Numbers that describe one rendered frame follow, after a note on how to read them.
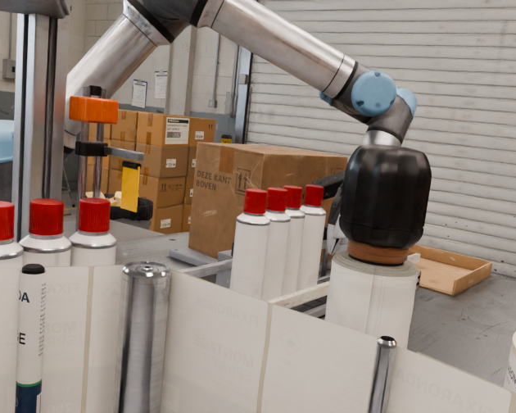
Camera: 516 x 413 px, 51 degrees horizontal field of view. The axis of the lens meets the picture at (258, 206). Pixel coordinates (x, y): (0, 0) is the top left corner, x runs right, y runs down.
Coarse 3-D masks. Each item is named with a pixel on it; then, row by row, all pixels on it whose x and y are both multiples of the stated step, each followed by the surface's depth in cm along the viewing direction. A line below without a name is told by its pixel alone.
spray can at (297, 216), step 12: (288, 192) 89; (300, 192) 90; (288, 204) 89; (300, 204) 90; (300, 216) 89; (300, 228) 90; (288, 240) 89; (300, 240) 91; (288, 252) 90; (300, 252) 91; (288, 264) 90; (288, 276) 91; (288, 288) 91
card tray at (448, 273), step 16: (432, 256) 159; (448, 256) 156; (464, 256) 154; (432, 272) 145; (448, 272) 147; (464, 272) 149; (480, 272) 141; (432, 288) 130; (448, 288) 131; (464, 288) 133
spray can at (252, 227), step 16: (256, 192) 80; (256, 208) 80; (240, 224) 80; (256, 224) 79; (240, 240) 80; (256, 240) 80; (240, 256) 81; (256, 256) 80; (240, 272) 81; (256, 272) 81; (240, 288) 81; (256, 288) 82
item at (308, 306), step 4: (320, 280) 111; (324, 280) 111; (328, 280) 111; (324, 296) 100; (316, 300) 98; (320, 300) 98; (324, 300) 98; (304, 304) 95; (308, 304) 95; (312, 304) 95; (316, 304) 95; (320, 304) 96; (292, 308) 92; (296, 308) 92; (300, 308) 92; (304, 308) 93; (308, 308) 93; (312, 308) 94
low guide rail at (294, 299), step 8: (408, 256) 124; (416, 256) 127; (312, 288) 92; (320, 288) 94; (288, 296) 87; (296, 296) 88; (304, 296) 90; (312, 296) 92; (320, 296) 94; (280, 304) 85; (288, 304) 87; (296, 304) 89
